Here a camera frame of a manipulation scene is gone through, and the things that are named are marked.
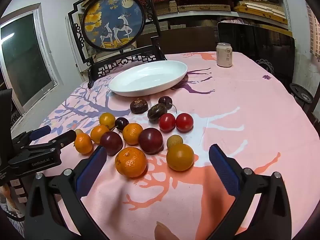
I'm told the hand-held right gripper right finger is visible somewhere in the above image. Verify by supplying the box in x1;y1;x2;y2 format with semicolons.
209;144;293;240

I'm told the red cherry tomato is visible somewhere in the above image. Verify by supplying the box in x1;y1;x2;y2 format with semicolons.
159;113;176;132
176;113;194;132

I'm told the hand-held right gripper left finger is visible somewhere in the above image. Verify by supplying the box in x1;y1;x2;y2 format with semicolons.
24;145;108;240

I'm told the dark red plum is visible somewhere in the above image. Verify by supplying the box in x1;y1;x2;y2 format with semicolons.
100;131;123;155
138;127;164;155

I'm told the beige drink can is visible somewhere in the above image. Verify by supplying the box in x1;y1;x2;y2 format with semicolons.
216;42;234;68

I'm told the small mandarin orange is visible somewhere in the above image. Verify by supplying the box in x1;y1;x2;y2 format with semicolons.
74;133;93;155
90;125;110;144

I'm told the white oval plate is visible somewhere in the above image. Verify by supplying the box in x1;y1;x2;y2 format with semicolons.
108;60;188;97

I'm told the large yellow plum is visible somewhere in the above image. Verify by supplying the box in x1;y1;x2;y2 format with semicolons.
166;143;195;172

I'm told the person's right hand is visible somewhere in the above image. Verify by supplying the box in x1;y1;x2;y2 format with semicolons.
154;221;181;240

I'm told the small yellow plum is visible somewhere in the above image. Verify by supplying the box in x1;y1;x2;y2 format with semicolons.
99;113;116;129

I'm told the black ornate chair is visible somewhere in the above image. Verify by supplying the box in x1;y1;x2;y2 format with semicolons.
68;0;167;89

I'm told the white metal shelf rack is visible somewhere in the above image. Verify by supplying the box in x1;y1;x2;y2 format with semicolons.
82;0;293;37

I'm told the dark brown-spotted passion fruit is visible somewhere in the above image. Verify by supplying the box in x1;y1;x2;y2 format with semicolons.
130;98;148;114

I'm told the black round stool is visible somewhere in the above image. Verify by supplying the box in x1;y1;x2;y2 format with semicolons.
289;82;314;104

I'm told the dark cherry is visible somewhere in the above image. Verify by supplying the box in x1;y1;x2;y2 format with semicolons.
158;96;177;114
115;117;130;131

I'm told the large mandarin orange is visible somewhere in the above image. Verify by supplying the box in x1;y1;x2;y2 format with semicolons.
115;147;147;178

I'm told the window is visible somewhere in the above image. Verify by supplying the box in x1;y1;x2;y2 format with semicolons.
0;4;63;117

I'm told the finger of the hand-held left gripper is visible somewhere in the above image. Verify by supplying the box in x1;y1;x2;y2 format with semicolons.
11;126;52;147
25;130;77;156

